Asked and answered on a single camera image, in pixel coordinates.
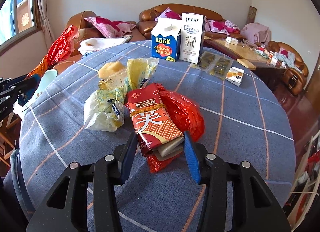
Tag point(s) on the window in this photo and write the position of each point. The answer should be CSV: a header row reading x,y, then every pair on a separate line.
x,y
19,20

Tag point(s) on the white tall milk carton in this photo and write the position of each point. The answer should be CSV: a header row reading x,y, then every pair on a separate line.
x,y
192,37

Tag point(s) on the clear sachet strip left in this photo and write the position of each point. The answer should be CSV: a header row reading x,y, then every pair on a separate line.
x,y
206,60

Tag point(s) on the clear sachet strip right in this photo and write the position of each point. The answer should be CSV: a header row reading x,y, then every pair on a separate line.
x,y
220,67

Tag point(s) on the clear bag red print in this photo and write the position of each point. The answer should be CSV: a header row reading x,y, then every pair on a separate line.
x,y
183,112

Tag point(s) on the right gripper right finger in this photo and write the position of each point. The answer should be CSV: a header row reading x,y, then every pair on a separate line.
x,y
194,154

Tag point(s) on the brown leather long sofa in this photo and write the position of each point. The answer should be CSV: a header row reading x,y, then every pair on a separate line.
x,y
147,19

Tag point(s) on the brown leather armchair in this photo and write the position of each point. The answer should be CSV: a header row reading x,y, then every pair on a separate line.
x,y
295,76

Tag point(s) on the blue LOOK milk carton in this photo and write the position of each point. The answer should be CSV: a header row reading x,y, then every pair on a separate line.
x,y
166,39

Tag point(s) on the light blue trash bin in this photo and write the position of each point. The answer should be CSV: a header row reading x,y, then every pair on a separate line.
x,y
48,77

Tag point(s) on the small white snack box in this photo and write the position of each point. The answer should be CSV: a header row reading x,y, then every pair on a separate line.
x,y
235,76

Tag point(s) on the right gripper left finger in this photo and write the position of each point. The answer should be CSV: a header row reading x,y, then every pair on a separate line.
x,y
126,158

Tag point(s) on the wooden coffee table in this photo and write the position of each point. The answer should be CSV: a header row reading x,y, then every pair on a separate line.
x,y
270,74

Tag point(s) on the wooden chair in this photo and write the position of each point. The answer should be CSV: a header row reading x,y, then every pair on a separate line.
x,y
10,133

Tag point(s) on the brown leather chaise sofa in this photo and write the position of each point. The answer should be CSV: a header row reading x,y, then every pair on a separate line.
x,y
86,31

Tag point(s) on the clear snack wrapper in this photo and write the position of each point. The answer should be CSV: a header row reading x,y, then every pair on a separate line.
x,y
115,80

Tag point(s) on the folded white cloth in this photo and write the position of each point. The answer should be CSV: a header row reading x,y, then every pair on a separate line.
x,y
96,44

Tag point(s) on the pink pillow left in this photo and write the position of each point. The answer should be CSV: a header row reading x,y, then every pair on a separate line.
x,y
168,13

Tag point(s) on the beige curtain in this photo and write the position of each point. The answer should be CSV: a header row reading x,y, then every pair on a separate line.
x,y
45,23

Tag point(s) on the red snack package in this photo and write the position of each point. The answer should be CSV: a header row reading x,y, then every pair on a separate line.
x,y
159,138

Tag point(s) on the pink pillow right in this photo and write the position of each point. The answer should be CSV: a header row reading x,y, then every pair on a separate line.
x,y
216,27

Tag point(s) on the clear sachet strip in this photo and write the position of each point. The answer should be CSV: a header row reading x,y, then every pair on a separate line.
x,y
206,60
220,67

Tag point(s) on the yellow white plastic bag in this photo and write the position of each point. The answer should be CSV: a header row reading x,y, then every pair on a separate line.
x,y
104,109

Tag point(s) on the white box on coffee table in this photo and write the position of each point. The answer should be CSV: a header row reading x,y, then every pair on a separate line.
x,y
231,40

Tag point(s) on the yellow sponge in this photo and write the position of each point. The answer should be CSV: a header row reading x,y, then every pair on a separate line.
x,y
110,69

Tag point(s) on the red plastic bag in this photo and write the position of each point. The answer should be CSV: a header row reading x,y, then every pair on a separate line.
x,y
62,48

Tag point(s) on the tall patterned floor lamp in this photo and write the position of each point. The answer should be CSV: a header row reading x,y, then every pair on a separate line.
x,y
251,15

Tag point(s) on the pink red pillow on chaise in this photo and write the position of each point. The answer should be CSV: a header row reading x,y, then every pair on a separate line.
x,y
110,29

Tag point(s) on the pink covered chair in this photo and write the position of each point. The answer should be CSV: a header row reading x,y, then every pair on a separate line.
x,y
256,33

